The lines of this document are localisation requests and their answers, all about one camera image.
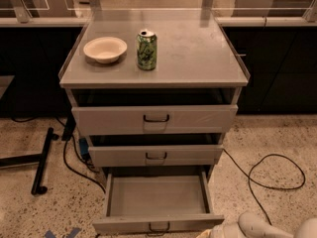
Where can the grey middle drawer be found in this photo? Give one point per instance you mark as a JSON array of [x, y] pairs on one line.
[[139, 156]]

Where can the black metal stand base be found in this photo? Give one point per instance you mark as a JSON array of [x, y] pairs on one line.
[[39, 159]]

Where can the green soda can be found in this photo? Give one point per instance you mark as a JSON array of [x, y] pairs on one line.
[[146, 45]]

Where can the grey top drawer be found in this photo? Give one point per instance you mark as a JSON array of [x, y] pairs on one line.
[[120, 120]]

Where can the blue power box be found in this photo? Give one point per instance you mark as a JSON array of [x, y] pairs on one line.
[[83, 147]]

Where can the grey drawer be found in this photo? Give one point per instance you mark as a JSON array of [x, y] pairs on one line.
[[120, 120], [156, 200], [139, 156]]

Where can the white paper bowl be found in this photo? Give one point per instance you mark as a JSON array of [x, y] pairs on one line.
[[105, 50]]

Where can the grey bottom drawer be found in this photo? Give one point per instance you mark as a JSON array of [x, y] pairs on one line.
[[156, 200]]

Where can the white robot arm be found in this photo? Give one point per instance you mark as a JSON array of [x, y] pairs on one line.
[[250, 225]]

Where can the grey drawer cabinet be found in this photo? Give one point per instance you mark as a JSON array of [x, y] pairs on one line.
[[195, 66]]

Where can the blue tape cross marker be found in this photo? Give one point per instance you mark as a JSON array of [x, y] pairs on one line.
[[72, 233]]

